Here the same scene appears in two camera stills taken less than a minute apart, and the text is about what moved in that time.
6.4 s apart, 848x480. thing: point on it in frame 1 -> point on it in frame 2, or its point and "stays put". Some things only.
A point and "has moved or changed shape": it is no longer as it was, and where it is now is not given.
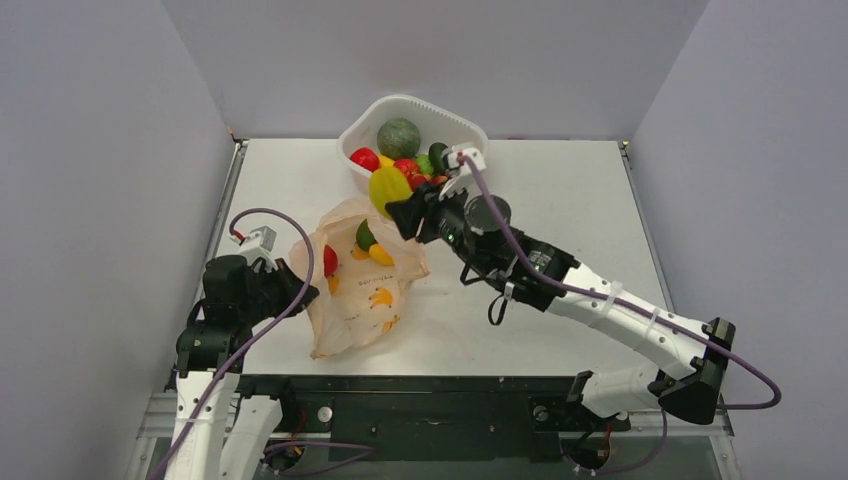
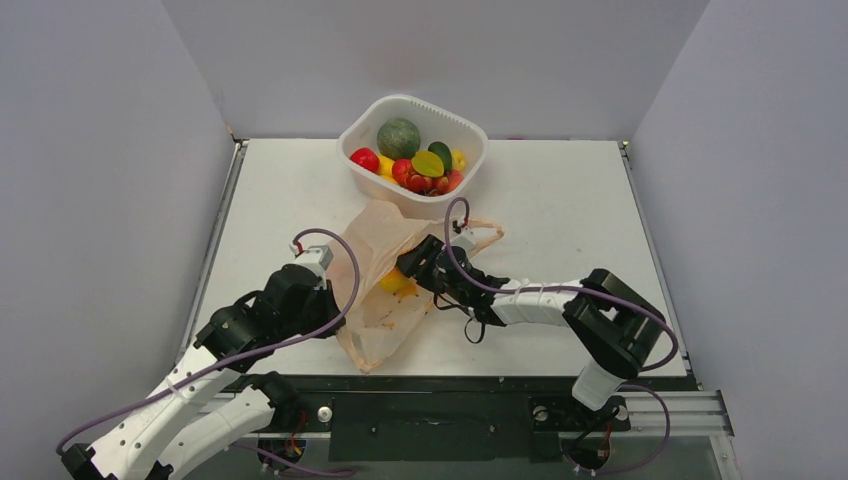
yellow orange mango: (388, 184) -> (428, 164)
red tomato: (366, 158) stays put
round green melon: (398, 138) stays put
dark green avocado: (436, 158) stays put
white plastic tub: (436, 126) stays put
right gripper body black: (425, 216) -> (424, 263)
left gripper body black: (272, 292) -> (318, 313)
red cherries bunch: (417, 180) stays put
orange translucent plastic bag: (365, 268) has moved or changed shape
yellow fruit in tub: (385, 162) stays put
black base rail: (400, 418) stays put
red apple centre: (407, 165) stays put
